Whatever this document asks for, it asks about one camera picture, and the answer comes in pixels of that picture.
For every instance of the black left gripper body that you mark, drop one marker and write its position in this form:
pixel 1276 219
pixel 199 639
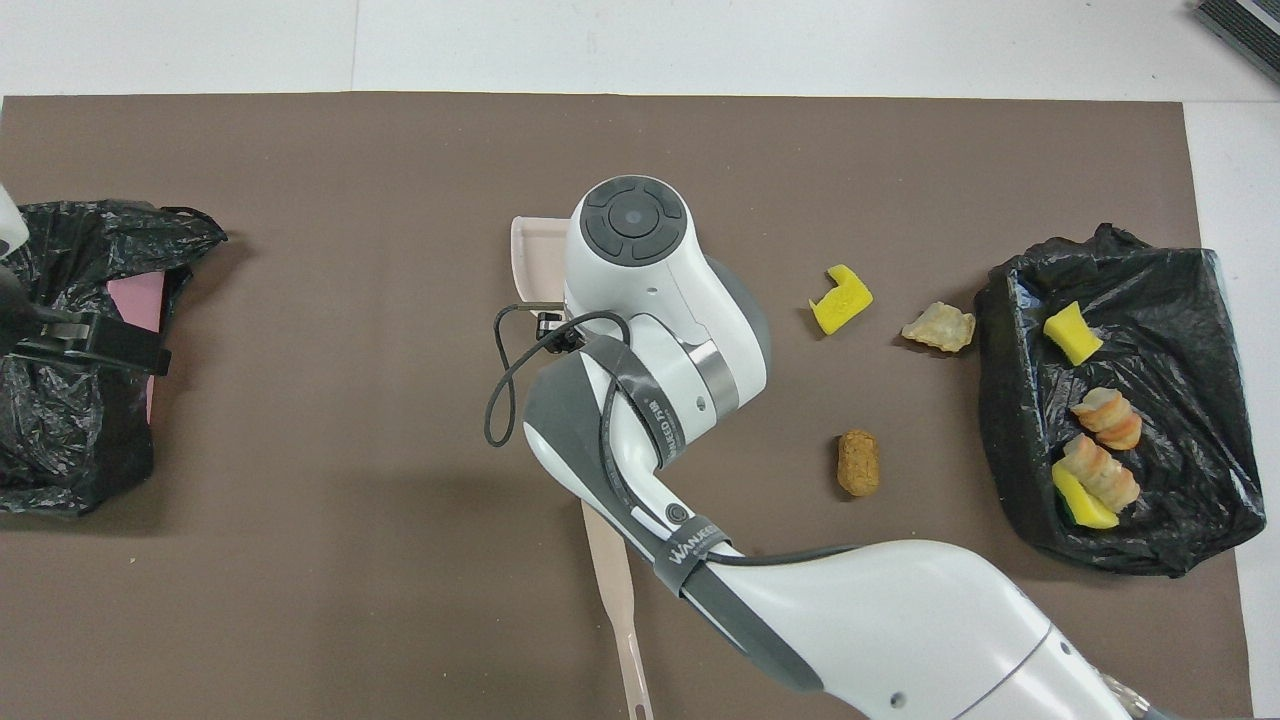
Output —
pixel 25 310

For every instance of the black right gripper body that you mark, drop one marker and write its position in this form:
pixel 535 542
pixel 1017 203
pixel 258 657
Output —
pixel 558 330

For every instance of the beige plastic dustpan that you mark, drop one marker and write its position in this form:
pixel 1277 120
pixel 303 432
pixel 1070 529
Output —
pixel 535 260

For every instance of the beige hand brush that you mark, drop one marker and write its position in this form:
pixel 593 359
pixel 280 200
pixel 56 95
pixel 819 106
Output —
pixel 612 570

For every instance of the yellow boot-shaped sponge piece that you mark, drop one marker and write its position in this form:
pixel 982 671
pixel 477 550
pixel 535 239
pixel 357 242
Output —
pixel 845 305

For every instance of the brown croquette toy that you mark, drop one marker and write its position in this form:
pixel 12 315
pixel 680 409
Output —
pixel 858 463

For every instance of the pale dumpling toy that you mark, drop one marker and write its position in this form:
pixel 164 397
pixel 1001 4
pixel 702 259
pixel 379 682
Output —
pixel 938 327

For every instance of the yellow sponge wedge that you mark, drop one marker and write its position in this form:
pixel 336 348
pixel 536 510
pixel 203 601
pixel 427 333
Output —
pixel 1072 334

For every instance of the yellow green sponge piece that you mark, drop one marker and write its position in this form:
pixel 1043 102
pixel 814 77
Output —
pixel 1080 505

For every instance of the orange striped bread toy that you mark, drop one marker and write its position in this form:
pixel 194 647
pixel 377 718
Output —
pixel 1108 418
pixel 1100 470

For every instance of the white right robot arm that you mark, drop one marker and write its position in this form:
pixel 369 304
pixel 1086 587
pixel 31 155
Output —
pixel 900 620

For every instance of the pink bin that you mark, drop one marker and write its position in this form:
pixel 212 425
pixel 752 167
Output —
pixel 135 300

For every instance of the black trash bag bin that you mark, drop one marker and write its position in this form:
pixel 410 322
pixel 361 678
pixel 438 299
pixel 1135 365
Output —
pixel 1180 300
pixel 70 450

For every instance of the brown table mat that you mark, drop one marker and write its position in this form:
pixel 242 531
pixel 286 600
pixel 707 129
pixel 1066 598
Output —
pixel 350 600

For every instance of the dark ridged object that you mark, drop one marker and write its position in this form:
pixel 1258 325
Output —
pixel 1245 25

